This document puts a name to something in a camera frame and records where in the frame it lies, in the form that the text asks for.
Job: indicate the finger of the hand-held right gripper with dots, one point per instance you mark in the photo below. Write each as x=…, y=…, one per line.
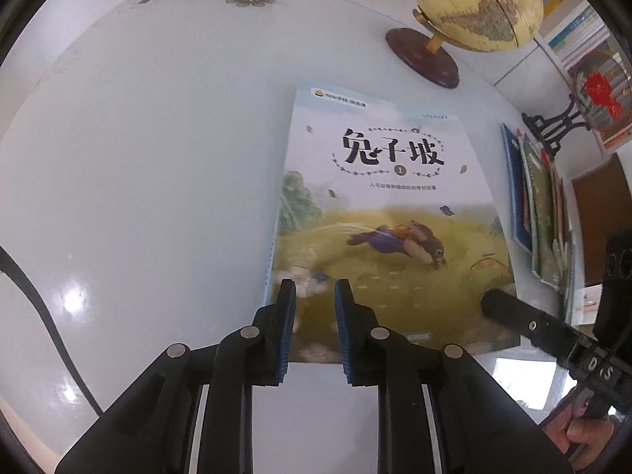
x=518, y=313

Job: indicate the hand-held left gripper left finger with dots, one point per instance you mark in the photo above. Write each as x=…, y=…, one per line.
x=288, y=335

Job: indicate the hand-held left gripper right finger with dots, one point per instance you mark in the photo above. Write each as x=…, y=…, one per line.
x=343, y=335

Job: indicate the stack of green books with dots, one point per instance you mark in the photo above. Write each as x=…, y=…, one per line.
x=543, y=207

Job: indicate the rabbit cover picture book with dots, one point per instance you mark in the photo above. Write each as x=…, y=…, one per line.
x=395, y=207

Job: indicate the rows of shelved books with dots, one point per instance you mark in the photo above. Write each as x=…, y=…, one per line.
x=577, y=29

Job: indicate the person's right hand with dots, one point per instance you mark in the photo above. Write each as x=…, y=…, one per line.
x=563, y=429

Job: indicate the brown wooden panel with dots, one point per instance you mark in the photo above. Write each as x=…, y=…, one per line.
x=602, y=207

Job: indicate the blue cover book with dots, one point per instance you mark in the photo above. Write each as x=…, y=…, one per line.
x=516, y=197

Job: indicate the round red flower fan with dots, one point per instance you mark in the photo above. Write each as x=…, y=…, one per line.
x=600, y=89

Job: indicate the yellow desk globe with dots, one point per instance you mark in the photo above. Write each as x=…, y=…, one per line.
x=469, y=0

